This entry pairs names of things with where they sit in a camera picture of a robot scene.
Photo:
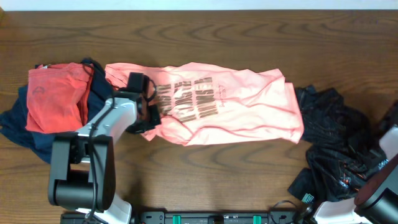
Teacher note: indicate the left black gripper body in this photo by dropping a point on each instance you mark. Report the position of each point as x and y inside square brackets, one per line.
[151, 118]

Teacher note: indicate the pink printed t-shirt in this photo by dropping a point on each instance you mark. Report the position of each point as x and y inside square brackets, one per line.
[204, 104]

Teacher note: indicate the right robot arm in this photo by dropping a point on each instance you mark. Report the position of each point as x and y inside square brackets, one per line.
[376, 202]

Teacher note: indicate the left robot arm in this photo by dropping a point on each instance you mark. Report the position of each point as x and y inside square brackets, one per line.
[82, 168]

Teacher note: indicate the folded orange red shirt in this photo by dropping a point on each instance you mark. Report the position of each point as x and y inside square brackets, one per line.
[57, 97]

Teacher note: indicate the folded navy blue garment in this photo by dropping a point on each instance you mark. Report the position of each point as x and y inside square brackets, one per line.
[13, 121]

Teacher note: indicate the black patterned garment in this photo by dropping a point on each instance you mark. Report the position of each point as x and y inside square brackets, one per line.
[344, 152]

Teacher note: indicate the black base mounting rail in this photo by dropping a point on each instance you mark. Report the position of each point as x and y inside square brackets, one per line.
[272, 217]

